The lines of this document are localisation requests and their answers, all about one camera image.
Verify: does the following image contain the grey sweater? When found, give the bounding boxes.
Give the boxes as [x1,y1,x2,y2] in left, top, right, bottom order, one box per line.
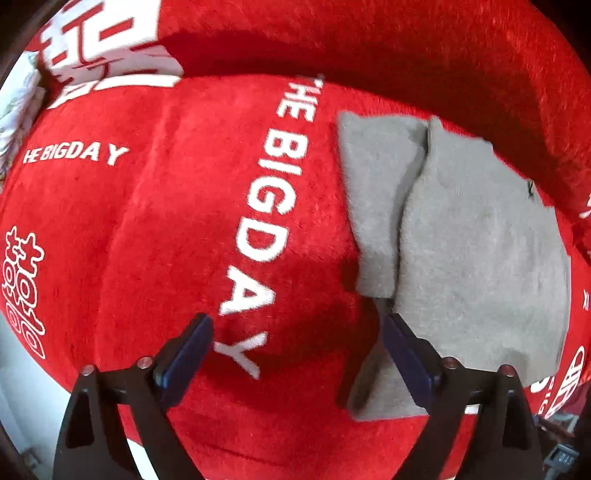
[336,112,573,422]

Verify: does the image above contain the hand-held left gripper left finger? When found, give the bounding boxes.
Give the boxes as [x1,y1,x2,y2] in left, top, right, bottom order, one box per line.
[53,313,214,480]

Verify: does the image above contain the red printed blanket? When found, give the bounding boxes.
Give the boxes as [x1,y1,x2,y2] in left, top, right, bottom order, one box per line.
[0,0,591,480]

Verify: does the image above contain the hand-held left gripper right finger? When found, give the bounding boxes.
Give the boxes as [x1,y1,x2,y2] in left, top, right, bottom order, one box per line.
[382,313,546,480]

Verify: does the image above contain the white patterned cloth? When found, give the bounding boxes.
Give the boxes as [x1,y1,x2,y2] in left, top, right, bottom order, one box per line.
[0,51,47,188]

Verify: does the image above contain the grey printed box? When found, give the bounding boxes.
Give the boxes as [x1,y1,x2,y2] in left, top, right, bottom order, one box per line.
[546,442,577,469]

